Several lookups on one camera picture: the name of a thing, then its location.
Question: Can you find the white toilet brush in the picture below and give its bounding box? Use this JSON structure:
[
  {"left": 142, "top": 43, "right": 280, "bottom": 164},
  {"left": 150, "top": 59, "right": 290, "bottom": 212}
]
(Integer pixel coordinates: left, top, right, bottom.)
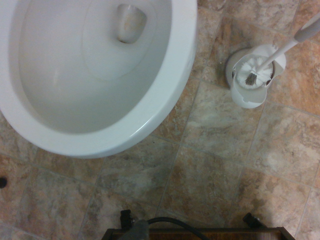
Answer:
[{"left": 234, "top": 18, "right": 320, "bottom": 91}]

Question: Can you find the white toilet brush holder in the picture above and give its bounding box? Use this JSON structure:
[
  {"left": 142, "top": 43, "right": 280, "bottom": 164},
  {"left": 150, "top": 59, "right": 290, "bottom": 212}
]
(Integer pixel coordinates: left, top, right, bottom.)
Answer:
[{"left": 224, "top": 44, "right": 287, "bottom": 109}]

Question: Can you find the white toilet bowl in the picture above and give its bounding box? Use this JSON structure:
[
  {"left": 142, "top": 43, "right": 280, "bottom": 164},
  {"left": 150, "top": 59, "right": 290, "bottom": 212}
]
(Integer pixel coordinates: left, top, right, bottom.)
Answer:
[{"left": 0, "top": 0, "right": 198, "bottom": 159}]

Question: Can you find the black table caster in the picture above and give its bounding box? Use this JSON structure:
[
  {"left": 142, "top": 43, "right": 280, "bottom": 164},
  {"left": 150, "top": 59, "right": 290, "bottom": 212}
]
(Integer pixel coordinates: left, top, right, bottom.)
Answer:
[
  {"left": 242, "top": 212, "right": 261, "bottom": 227},
  {"left": 119, "top": 209, "right": 134, "bottom": 229}
]

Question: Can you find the wooden table top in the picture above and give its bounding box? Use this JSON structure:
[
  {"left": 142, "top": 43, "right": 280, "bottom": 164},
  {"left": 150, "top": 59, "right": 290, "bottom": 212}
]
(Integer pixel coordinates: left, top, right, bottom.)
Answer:
[{"left": 104, "top": 226, "right": 293, "bottom": 240}]

